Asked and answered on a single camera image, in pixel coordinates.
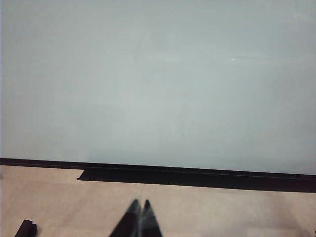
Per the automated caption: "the whiteboard with black frame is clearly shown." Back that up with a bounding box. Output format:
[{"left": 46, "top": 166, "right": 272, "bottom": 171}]
[{"left": 0, "top": 0, "right": 316, "bottom": 183}]

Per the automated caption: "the black whiteboard pen tray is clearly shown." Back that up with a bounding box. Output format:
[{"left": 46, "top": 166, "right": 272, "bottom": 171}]
[{"left": 76, "top": 168, "right": 316, "bottom": 194}]

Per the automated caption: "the black stand foot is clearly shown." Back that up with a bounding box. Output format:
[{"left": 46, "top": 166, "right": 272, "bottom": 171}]
[{"left": 14, "top": 219, "right": 38, "bottom": 237}]

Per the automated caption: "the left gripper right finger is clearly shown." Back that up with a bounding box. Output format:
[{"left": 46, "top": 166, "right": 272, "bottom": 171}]
[{"left": 141, "top": 199, "right": 163, "bottom": 237}]

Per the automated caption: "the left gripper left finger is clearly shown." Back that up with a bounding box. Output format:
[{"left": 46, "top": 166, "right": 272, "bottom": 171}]
[{"left": 108, "top": 198, "right": 142, "bottom": 237}]

